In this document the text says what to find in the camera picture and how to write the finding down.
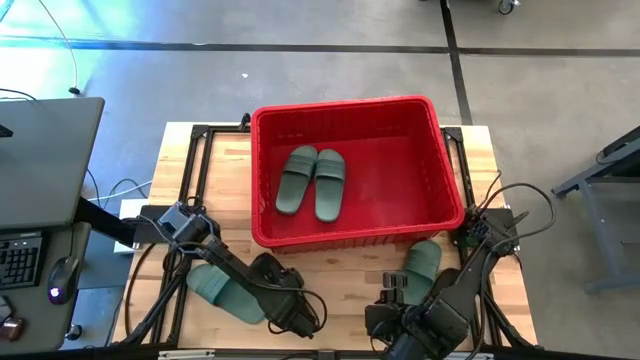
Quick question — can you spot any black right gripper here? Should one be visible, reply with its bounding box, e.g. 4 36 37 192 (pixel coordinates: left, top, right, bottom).
363 272 416 347

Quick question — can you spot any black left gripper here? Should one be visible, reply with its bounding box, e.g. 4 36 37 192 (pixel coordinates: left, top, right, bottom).
264 268 321 339

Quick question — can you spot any dark green rubber slide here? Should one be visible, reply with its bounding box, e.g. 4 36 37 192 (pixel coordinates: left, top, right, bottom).
399 239 444 306
313 148 347 224
185 263 267 325
274 144 319 216

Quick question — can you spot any red plastic bin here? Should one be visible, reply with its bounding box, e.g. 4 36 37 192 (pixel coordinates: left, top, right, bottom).
249 94 466 254

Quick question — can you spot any white power box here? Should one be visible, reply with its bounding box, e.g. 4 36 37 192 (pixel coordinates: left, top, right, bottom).
113 198 151 256

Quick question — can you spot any black computer mouse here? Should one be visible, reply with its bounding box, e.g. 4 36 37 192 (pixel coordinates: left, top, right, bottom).
47 255 81 306

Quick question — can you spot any grey desk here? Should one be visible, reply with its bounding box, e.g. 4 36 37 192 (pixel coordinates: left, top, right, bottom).
0 222 94 351

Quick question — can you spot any black keyboard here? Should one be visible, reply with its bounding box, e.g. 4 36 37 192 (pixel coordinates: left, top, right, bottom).
0 232 45 291

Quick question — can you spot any grey flat monitor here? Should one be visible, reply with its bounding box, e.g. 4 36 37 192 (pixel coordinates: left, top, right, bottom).
0 97 106 231

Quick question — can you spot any small brown object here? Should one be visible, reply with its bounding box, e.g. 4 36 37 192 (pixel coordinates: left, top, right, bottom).
0 315 26 344

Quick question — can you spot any silver bracket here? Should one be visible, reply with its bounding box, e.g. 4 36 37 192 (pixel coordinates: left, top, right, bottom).
438 351 495 360
158 349 216 360

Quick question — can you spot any black aluminium frame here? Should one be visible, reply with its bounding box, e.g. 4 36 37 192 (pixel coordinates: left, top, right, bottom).
117 113 541 351

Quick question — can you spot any grey metal table frame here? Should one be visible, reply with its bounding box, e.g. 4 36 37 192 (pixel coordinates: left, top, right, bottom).
552 124 640 296

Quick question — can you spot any thin white cable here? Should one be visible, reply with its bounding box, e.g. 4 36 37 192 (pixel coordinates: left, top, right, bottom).
37 0 82 96

